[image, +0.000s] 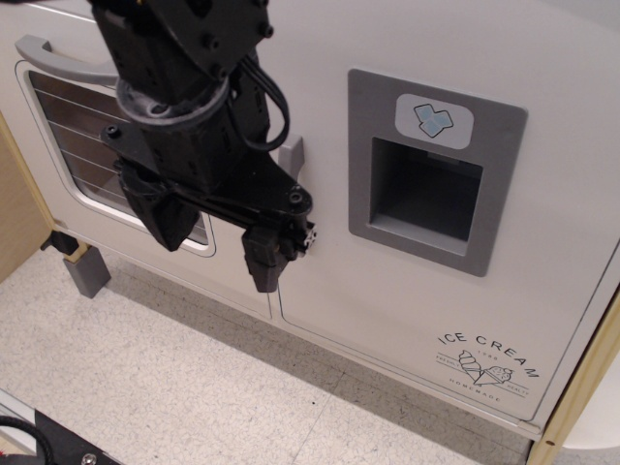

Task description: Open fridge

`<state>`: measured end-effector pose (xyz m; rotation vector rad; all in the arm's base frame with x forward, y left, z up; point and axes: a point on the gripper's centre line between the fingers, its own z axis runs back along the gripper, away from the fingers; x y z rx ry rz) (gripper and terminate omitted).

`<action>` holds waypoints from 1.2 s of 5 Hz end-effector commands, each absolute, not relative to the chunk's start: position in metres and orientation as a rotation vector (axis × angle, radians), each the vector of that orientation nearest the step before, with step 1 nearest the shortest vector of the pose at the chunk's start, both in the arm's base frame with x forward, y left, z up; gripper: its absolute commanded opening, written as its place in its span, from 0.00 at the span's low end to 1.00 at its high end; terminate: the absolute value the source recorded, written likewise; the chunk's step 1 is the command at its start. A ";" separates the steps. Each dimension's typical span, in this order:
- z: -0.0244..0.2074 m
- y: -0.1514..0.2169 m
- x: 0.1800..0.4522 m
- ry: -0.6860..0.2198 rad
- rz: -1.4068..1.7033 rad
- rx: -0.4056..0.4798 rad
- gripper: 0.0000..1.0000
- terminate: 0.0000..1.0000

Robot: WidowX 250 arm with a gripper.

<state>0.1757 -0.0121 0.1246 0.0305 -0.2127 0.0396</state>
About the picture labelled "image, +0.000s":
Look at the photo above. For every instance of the light wooden right post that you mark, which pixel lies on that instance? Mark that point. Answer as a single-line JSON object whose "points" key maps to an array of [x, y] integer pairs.
{"points": [[598, 356]]}

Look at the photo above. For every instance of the grey ice dispenser panel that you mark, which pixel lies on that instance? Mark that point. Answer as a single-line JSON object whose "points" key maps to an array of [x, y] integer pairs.
{"points": [[429, 168]]}

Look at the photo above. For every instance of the light wooden side panel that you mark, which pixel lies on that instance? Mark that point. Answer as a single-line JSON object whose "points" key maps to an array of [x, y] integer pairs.
{"points": [[25, 219]]}

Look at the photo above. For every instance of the grey kitchen leg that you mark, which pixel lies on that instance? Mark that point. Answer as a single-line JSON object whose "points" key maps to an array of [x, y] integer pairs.
{"points": [[88, 270]]}

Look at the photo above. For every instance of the white toy oven door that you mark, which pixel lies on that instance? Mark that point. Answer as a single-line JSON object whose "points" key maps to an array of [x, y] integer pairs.
{"points": [[56, 124]]}

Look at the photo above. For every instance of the white toy fridge door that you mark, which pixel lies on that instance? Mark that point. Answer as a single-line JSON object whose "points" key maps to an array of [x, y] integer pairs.
{"points": [[503, 345]]}

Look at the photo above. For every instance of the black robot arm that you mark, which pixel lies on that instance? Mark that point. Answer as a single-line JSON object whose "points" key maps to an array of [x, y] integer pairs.
{"points": [[171, 49]]}

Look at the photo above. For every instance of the grey fridge door handle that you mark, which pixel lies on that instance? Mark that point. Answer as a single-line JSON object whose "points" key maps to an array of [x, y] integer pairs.
{"points": [[291, 155]]}

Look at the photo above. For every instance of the grey oven door handle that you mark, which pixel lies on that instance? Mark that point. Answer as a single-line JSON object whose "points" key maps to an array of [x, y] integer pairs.
{"points": [[38, 52]]}

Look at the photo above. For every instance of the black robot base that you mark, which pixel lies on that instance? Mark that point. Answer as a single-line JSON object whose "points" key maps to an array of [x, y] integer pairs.
{"points": [[54, 443]]}

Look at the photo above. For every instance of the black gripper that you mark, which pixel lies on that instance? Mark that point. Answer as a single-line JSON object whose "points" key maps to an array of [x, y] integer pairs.
{"points": [[209, 154]]}

